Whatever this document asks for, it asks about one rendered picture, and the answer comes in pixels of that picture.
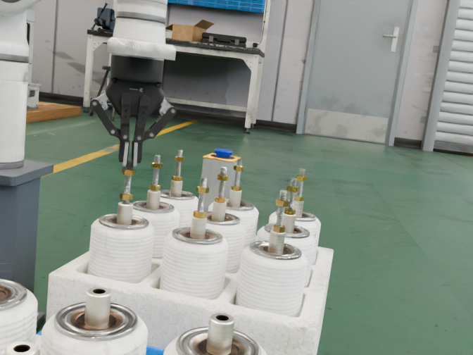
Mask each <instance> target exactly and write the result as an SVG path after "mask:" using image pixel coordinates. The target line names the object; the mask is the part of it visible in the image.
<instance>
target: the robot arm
mask: <svg viewBox="0 0 473 355"><path fill-rule="evenodd" d="M39 1H41V0H0V170H1V169H14V168H21V167H23V166H24V156H25V126H26V113H27V86H28V70H29V57H30V48H29V45H28V43H27V34H26V25H27V9H29V8H30V7H32V6H33V5H35V4H36V3H38V2H39ZM167 4H168V0H117V10H116V19H115V27H114V31H113V37H111V38H110V39H109V40H108V41H107V52H108V53H111V73H110V82H109V83H108V86H107V87H106V93H104V94H102V95H101V96H98V97H97V98H93V99H92V100H91V102H90V104H91V106H92V108H93V109H94V111H95V113H96V114H97V116H98V117H99V119H100V120H101V122H102V123H103V125H104V126H105V128H106V129H107V131H108V133H109V134H110V135H111V136H115V137H117V138H118V139H119V140H120V146H119V154H118V158H119V162H122V166H123V167H127V162H128V156H129V149H130V141H129V138H130V118H131V117H135V118H136V123H135V130H134V141H132V167H133V168H136V167H137V163H141V155H142V144H143V142H144V141H145V140H147V139H153V138H155V136H156V135H157V134H158V133H159V132H160V131H161V130H162V129H163V128H164V127H165V126H166V125H167V123H168V122H169V121H170V120H171V119H172V117H173V116H174V115H175V114H176V113H177V109H176V108H175V107H174V106H171V105H170V104H169V103H168V102H167V101H166V100H164V93H163V90H162V79H163V64H164V59H166V60H168V61H171V60H173V61H175V55H176V48H175V47H174V46H173V45H170V44H165V19H166V11H167ZM108 99H109V101H110V102H111V104H112V105H113V107H114V109H115V110H116V112H117V113H118V115H120V129H119V128H117V127H116V126H114V124H113V122H112V120H111V119H110V118H109V116H108V114H107V113H106V111H105V110H106V109H107V108H108V105H107V103H106V102H107V100H108ZM159 105H161V108H160V110H159V113H160V116H159V118H158V119H157V120H156V121H155V122H154V123H153V125H152V126H151V127H150V128H149V129H147V130H144V128H145V125H146V119H147V118H148V117H149V116H150V115H151V114H152V113H153V112H154V111H155V110H156V109H157V108H158V106H159Z"/></svg>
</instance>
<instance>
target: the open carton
mask: <svg viewBox="0 0 473 355"><path fill-rule="evenodd" d="M212 25H214V23H212V22H209V21H207V20H203V19H202V20H201V21H199V22H198V23H197V24H195V25H178V24H171V25H169V26H167V27H166V28H165V29H166V30H172V39H176V40H183V41H190V42H201V39H202V33H203V32H206V30H207V29H208V28H209V27H211V26H212Z"/></svg>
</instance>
